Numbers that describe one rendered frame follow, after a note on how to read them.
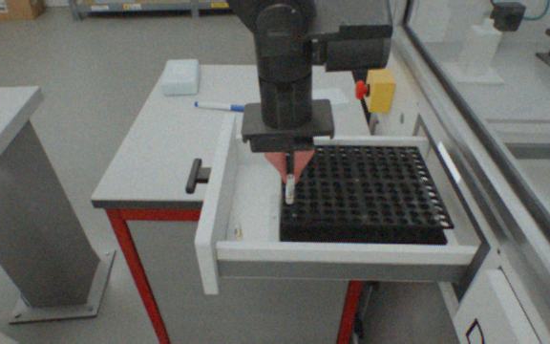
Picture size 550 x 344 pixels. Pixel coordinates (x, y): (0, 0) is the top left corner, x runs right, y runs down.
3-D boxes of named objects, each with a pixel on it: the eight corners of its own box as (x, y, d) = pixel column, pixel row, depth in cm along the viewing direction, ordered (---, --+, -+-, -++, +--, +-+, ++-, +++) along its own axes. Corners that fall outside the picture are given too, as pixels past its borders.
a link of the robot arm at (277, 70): (252, 2, 37) (248, 23, 33) (323, -4, 37) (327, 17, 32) (259, 68, 42) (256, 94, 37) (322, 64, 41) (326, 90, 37)
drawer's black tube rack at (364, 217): (280, 254, 53) (280, 223, 48) (281, 174, 66) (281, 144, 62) (440, 257, 52) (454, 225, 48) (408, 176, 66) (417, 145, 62)
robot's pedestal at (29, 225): (10, 324, 134) (-139, 151, 84) (41, 256, 156) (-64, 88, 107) (96, 317, 136) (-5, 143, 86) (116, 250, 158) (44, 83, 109)
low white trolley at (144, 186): (163, 370, 122) (89, 198, 72) (198, 225, 169) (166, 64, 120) (345, 374, 121) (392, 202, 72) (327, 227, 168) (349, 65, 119)
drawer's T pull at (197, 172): (185, 196, 53) (183, 188, 52) (195, 162, 58) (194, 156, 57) (211, 196, 53) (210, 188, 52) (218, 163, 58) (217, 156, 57)
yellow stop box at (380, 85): (366, 113, 81) (371, 82, 77) (360, 96, 87) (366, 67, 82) (390, 113, 81) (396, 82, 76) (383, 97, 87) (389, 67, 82)
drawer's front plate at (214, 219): (205, 296, 50) (194, 242, 42) (230, 161, 72) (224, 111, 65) (218, 296, 50) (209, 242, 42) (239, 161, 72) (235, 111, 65)
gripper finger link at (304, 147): (260, 164, 52) (252, 106, 46) (311, 162, 51) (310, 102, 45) (257, 200, 47) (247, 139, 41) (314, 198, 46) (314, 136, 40)
